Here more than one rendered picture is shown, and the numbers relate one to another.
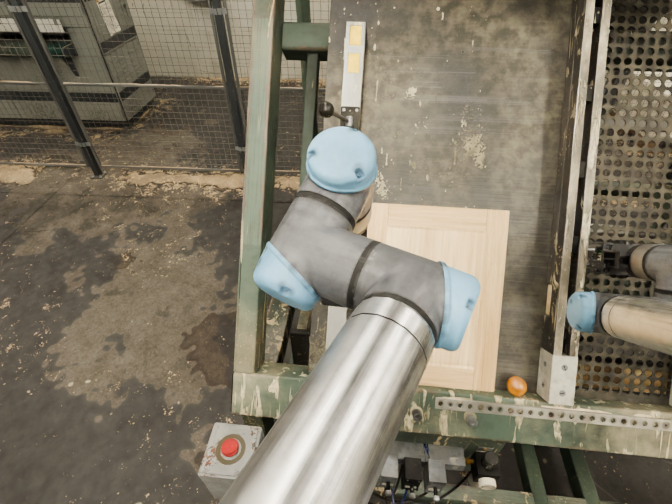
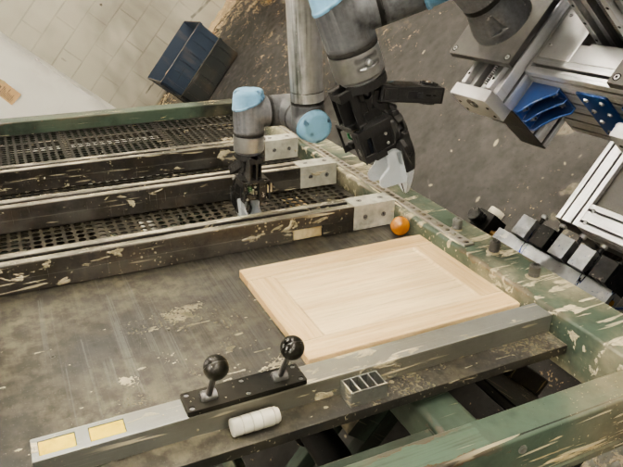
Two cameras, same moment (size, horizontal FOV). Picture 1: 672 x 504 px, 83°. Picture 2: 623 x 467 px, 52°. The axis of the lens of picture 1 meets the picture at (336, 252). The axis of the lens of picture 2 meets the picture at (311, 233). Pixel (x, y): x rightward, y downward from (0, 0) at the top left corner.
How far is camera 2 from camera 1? 105 cm
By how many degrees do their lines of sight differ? 68
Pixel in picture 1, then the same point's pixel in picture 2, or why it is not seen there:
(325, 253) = not seen: outside the picture
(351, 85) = (146, 419)
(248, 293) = (549, 409)
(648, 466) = not seen: hidden behind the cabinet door
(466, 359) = (409, 253)
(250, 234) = (467, 440)
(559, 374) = (366, 200)
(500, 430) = (445, 215)
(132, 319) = not seen: outside the picture
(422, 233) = (310, 310)
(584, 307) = (313, 115)
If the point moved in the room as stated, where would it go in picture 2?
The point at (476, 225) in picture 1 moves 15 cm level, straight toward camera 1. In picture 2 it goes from (271, 282) to (319, 239)
